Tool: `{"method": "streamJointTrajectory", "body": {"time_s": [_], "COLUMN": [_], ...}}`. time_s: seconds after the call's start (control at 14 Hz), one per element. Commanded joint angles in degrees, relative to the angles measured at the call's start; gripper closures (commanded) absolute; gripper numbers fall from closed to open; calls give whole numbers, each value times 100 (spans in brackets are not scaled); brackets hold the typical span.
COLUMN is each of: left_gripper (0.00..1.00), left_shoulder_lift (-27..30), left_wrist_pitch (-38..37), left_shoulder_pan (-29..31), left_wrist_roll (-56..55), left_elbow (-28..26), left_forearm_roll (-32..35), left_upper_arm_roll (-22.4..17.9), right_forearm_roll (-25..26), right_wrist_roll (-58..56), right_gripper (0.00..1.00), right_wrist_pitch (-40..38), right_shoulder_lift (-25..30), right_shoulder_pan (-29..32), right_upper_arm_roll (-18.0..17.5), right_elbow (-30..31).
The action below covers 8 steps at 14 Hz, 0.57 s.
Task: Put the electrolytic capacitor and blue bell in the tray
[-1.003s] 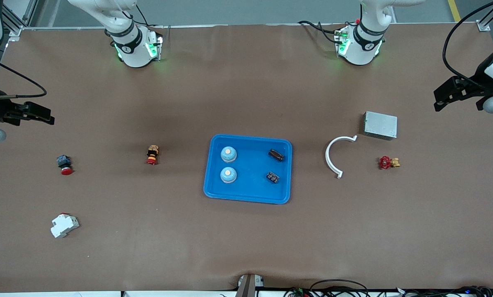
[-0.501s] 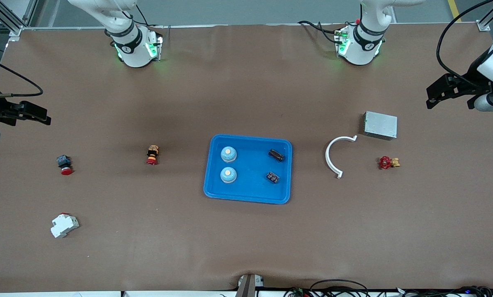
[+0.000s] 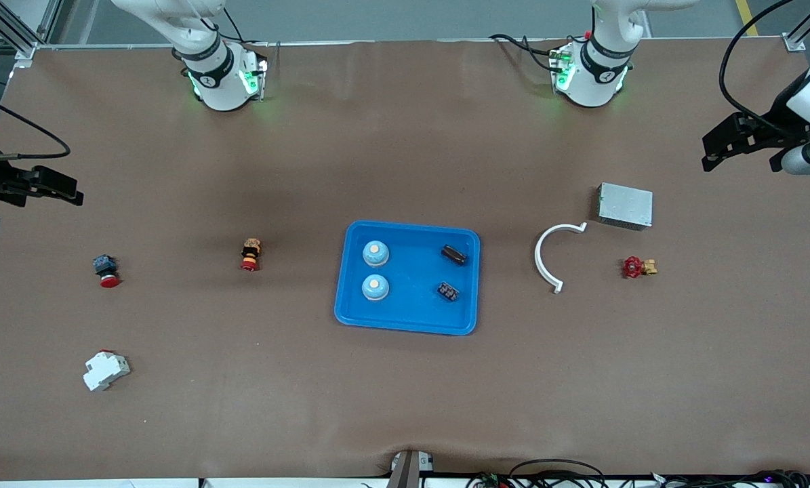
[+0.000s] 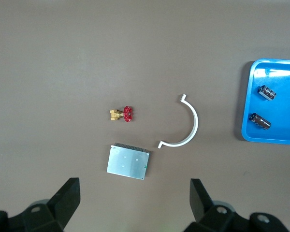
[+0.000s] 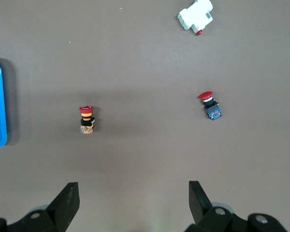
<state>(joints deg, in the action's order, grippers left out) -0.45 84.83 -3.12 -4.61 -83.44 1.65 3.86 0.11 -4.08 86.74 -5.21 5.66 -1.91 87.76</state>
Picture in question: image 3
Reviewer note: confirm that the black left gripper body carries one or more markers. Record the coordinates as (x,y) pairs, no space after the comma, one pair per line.
(779,116)

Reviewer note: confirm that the brown electrolytic capacitor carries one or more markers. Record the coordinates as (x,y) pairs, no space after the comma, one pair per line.
(453,255)

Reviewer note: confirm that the black terminal block component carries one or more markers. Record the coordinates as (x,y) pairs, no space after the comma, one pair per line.
(448,292)

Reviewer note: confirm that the blue dome bell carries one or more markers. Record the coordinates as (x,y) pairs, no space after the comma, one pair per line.
(375,288)
(375,253)

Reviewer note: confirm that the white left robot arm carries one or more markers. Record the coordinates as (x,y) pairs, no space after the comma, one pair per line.
(591,85)

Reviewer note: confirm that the blue plastic tray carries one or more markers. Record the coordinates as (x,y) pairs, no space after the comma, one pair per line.
(411,312)

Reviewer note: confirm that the red push button black body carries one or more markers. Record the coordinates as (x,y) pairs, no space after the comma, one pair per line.
(106,270)

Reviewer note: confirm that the grey metal box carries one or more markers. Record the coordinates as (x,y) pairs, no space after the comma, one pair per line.
(625,207)

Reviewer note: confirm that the white circuit breaker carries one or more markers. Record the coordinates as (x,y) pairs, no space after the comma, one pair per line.
(106,370)

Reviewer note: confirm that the red orange emergency stop button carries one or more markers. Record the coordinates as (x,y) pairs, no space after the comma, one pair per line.
(250,255)

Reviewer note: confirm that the white curved plastic strip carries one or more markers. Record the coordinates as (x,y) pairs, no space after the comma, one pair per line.
(537,257)

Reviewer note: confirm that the brown table mat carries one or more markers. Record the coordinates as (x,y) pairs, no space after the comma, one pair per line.
(404,393)

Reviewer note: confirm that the grey metal bracket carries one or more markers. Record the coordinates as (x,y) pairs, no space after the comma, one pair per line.
(408,474)

